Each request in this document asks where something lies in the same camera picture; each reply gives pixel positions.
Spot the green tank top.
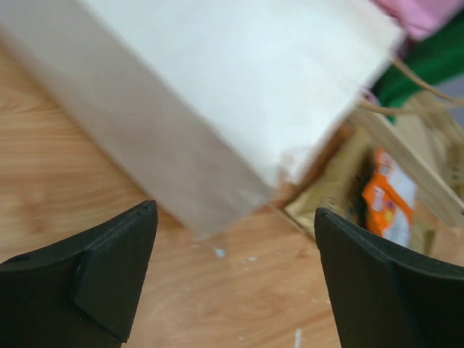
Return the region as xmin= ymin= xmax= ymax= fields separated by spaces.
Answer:
xmin=373 ymin=12 xmax=463 ymax=108

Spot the wooden clothes rack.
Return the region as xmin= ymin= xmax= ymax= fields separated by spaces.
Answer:
xmin=352 ymin=99 xmax=463 ymax=228

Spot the pink t-shirt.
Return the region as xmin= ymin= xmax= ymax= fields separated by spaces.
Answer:
xmin=375 ymin=0 xmax=463 ymax=41

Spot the tan salt vinegar chips bag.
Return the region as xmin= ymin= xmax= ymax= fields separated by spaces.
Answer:
xmin=284 ymin=128 xmax=435 ymax=254

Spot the brown paper bag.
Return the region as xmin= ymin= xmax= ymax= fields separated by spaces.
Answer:
xmin=0 ymin=0 xmax=464 ymax=240

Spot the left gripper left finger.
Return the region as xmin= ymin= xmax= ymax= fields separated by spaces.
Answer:
xmin=1 ymin=201 xmax=158 ymax=347

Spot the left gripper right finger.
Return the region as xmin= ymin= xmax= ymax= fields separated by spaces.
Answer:
xmin=315 ymin=207 xmax=463 ymax=347

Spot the orange Fox's candy packet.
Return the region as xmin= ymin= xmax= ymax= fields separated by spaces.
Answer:
xmin=362 ymin=149 xmax=417 ymax=247

